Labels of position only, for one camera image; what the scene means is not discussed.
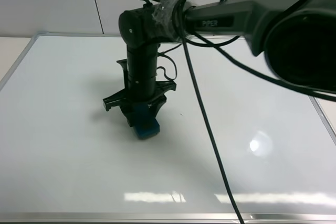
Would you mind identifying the blue board eraser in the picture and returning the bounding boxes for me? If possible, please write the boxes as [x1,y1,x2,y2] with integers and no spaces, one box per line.
[133,104,160,140]

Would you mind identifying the white whiteboard with aluminium frame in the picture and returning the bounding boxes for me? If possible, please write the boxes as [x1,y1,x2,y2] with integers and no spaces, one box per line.
[1,35,335,223]

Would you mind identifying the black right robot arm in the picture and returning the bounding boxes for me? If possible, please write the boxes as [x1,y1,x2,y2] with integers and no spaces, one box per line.
[103,0,335,126]

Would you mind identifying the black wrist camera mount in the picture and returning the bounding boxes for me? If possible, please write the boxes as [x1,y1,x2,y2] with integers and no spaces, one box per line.
[117,59,128,89]

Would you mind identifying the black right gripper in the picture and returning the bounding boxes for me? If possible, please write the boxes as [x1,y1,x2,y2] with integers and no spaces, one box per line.
[103,81,176,127]

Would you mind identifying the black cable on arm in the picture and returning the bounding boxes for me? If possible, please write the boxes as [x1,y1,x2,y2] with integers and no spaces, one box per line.
[126,0,336,224]

